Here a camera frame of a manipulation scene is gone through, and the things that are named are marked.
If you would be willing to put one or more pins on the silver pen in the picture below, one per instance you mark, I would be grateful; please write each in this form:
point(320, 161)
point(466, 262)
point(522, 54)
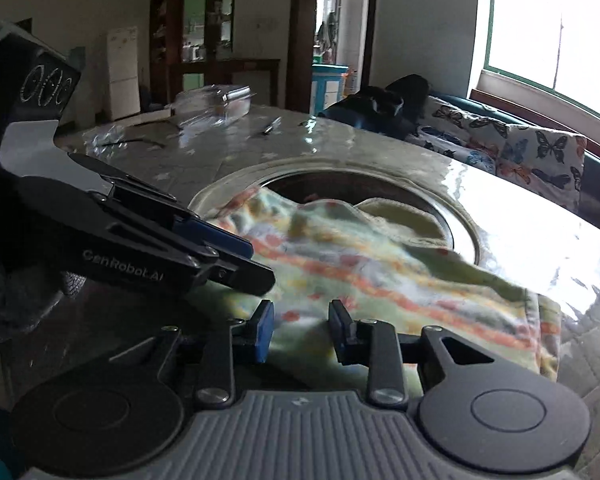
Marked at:
point(271, 126)

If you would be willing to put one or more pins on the blue sofa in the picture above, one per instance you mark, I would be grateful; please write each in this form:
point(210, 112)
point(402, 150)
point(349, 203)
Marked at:
point(599, 182)

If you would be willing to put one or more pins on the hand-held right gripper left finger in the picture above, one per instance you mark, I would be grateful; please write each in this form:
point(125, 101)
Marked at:
point(265, 332)

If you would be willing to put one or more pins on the white refrigerator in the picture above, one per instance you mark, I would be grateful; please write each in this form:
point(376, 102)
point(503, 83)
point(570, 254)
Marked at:
point(123, 72)

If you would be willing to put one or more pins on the pastel patterned garment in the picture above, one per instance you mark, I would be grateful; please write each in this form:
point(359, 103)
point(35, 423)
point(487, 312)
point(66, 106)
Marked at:
point(355, 270)

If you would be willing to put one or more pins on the black bag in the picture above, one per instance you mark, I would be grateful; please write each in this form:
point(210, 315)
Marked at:
point(387, 105)

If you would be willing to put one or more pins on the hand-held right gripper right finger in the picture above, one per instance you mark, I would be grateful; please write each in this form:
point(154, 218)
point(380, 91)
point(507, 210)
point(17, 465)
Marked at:
point(342, 334)

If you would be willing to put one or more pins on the green framed window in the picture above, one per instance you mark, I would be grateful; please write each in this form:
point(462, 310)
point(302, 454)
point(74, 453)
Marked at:
point(560, 35)

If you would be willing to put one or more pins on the blue cabinet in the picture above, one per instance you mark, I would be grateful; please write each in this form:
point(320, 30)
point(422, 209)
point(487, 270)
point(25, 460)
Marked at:
point(330, 87)

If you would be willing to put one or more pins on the clear plastic wrap packet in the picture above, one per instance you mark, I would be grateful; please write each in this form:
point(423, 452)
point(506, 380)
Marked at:
point(215, 102)

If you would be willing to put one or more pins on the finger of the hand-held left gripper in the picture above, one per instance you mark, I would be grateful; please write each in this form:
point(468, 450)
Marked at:
point(245, 275)
point(215, 237)

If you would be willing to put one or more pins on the dark wooden door frame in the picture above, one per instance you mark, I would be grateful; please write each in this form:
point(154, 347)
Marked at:
point(300, 35)

